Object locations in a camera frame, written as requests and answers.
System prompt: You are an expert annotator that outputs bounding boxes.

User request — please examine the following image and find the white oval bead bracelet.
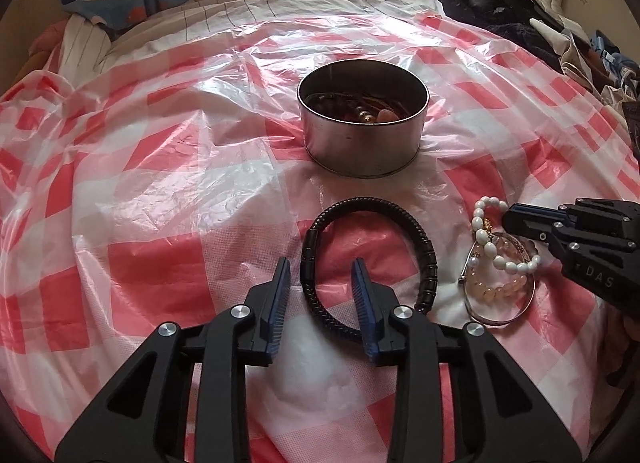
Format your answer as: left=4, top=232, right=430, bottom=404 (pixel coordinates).
left=470, top=196, right=542, bottom=275

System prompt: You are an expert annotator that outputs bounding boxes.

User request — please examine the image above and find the black braided leather bracelet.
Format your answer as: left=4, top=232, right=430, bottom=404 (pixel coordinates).
left=299, top=196, right=440, bottom=344

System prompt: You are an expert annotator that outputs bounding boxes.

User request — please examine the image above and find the red white checkered plastic sheet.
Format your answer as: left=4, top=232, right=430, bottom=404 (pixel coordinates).
left=1, top=12, right=639, bottom=462

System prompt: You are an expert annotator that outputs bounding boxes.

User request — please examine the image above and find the round metal tin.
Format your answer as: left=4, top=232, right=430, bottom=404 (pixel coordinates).
left=297, top=59, right=430, bottom=178

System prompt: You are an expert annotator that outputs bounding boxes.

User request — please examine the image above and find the dark clothes pile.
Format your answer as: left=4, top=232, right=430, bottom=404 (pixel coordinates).
left=428, top=0, right=640, bottom=114

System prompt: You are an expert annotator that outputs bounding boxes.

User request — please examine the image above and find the white striped bed sheet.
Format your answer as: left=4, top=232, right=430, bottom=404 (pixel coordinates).
left=94, top=0, right=445, bottom=73

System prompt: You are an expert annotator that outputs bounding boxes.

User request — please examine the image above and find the white striped pillow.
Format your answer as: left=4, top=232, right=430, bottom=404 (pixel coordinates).
left=58, top=15, right=112, bottom=88

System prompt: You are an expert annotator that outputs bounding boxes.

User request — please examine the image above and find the pink crystal bead bracelet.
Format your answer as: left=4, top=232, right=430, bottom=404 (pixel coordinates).
left=464, top=234, right=532, bottom=304

